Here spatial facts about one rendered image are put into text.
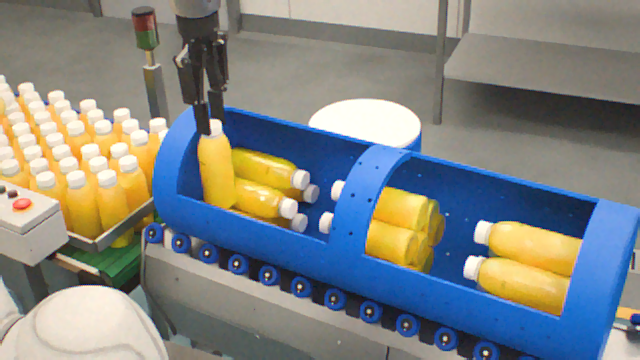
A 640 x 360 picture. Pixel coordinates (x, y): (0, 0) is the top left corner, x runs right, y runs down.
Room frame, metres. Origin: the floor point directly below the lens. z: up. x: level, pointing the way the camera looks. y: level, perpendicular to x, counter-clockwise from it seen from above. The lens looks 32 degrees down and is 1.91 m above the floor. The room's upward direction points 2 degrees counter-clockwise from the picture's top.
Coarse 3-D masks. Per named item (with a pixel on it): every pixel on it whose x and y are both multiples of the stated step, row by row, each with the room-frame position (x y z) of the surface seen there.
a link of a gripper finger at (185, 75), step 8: (176, 56) 1.19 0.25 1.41; (176, 64) 1.19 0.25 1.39; (184, 64) 1.18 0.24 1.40; (184, 72) 1.19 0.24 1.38; (184, 80) 1.19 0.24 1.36; (192, 80) 1.20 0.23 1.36; (184, 88) 1.20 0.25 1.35; (192, 88) 1.19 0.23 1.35; (184, 96) 1.20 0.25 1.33; (192, 96) 1.19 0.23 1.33; (192, 104) 1.19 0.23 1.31
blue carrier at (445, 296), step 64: (192, 128) 1.27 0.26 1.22; (256, 128) 1.41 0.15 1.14; (192, 192) 1.31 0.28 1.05; (320, 192) 1.33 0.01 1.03; (448, 192) 1.20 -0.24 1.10; (512, 192) 1.12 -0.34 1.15; (256, 256) 1.12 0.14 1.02; (320, 256) 1.02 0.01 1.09; (448, 256) 1.14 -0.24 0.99; (448, 320) 0.91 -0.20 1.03; (512, 320) 0.85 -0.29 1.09; (576, 320) 0.80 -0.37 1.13
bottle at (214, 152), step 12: (204, 144) 1.22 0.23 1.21; (216, 144) 1.22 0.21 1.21; (228, 144) 1.24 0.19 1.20; (204, 156) 1.22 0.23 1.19; (216, 156) 1.21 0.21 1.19; (228, 156) 1.23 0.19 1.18; (204, 168) 1.22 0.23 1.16; (216, 168) 1.21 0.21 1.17; (228, 168) 1.22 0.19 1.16; (204, 180) 1.22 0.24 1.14; (216, 180) 1.21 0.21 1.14; (228, 180) 1.22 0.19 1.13; (204, 192) 1.23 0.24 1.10; (216, 192) 1.21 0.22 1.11; (228, 192) 1.22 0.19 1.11; (216, 204) 1.21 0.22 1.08; (228, 204) 1.22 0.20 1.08
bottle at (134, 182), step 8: (120, 168) 1.40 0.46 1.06; (136, 168) 1.40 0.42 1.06; (120, 176) 1.39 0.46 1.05; (128, 176) 1.38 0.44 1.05; (136, 176) 1.39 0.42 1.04; (144, 176) 1.41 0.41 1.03; (128, 184) 1.38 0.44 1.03; (136, 184) 1.38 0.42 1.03; (144, 184) 1.39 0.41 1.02; (128, 192) 1.37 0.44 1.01; (136, 192) 1.38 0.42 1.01; (144, 192) 1.39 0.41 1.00; (128, 200) 1.37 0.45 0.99; (136, 200) 1.38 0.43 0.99; (144, 200) 1.39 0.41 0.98; (152, 216) 1.40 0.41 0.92; (136, 224) 1.37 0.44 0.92; (144, 224) 1.38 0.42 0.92
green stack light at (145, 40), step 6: (156, 30) 1.87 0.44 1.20; (138, 36) 1.85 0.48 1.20; (144, 36) 1.85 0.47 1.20; (150, 36) 1.85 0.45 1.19; (156, 36) 1.86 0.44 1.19; (138, 42) 1.85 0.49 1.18; (144, 42) 1.85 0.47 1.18; (150, 42) 1.85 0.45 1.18; (156, 42) 1.86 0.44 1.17; (144, 48) 1.85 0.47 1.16
